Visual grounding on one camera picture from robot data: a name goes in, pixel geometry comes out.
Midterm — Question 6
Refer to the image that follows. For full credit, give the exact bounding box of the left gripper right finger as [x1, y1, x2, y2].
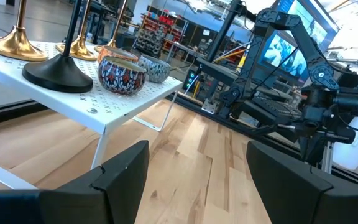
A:
[246, 140, 358, 224]

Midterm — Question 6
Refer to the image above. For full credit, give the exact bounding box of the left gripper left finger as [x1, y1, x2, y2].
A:
[0, 139, 150, 224]

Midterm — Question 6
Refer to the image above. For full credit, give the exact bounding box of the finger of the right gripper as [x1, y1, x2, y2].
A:
[252, 123, 295, 137]

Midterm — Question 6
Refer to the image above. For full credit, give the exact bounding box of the red black patterned tin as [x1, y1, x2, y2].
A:
[97, 55, 148, 96]

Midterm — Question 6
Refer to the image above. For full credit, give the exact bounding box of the black candlestick holder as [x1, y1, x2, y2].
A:
[22, 0, 94, 94]

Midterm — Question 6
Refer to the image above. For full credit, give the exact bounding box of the blue white patterned tin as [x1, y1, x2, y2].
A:
[137, 54, 172, 85]

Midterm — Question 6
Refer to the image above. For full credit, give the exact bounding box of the gold candlestick holder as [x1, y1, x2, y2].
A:
[0, 0, 50, 62]
[55, 0, 99, 62]
[93, 0, 129, 54]

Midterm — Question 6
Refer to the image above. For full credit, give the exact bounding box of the white perforated metal shelf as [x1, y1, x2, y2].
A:
[0, 40, 183, 190]

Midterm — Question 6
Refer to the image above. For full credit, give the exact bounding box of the black controller box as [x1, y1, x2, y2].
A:
[181, 68, 200, 93]

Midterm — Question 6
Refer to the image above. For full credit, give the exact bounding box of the storage rack with bins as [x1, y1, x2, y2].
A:
[134, 12, 188, 58]

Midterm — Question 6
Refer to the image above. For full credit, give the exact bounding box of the large wall monitor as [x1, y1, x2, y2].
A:
[257, 0, 341, 85]

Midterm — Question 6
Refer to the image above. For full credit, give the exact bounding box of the black frame post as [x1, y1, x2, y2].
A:
[205, 0, 244, 63]

